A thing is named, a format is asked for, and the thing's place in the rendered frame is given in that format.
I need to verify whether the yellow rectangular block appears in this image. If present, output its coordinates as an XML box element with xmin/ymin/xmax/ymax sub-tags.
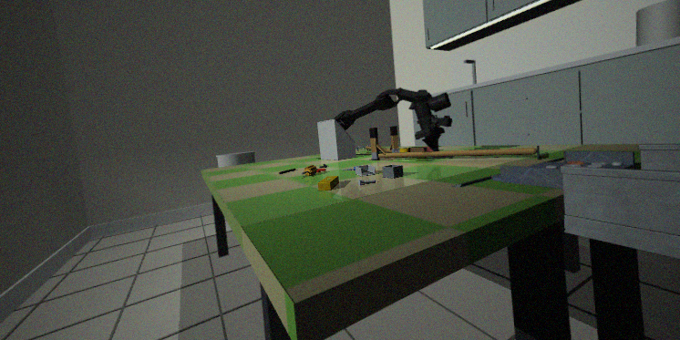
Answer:
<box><xmin>318</xmin><ymin>176</ymin><xmax>339</xmax><ymax>191</ymax></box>

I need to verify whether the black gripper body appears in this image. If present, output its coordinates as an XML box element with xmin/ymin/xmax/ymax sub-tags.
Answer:
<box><xmin>415</xmin><ymin>114</ymin><xmax>445</xmax><ymax>139</ymax></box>

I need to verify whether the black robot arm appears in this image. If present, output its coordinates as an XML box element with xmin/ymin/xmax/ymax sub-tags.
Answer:
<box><xmin>334</xmin><ymin>88</ymin><xmax>453</xmax><ymax>130</ymax></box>

